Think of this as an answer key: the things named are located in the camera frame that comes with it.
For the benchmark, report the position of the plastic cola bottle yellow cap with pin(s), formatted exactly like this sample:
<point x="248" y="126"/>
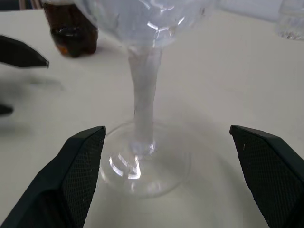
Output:
<point x="71" y="40"/>

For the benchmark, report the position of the clear glass tumbler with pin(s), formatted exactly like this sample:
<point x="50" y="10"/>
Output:
<point x="291" y="28"/>

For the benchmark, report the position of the clear plastic wine glass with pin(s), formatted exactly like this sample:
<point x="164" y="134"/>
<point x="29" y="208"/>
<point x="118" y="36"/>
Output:
<point x="144" y="95"/>

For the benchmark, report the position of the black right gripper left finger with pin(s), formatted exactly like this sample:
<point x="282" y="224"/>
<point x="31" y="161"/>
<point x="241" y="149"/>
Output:
<point x="59" y="185"/>

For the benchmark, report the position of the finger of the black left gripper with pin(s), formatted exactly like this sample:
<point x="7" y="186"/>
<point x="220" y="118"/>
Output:
<point x="19" y="53"/>
<point x="4" y="110"/>

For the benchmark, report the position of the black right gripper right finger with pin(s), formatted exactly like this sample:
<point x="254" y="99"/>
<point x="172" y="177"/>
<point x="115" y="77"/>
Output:
<point x="273" y="175"/>

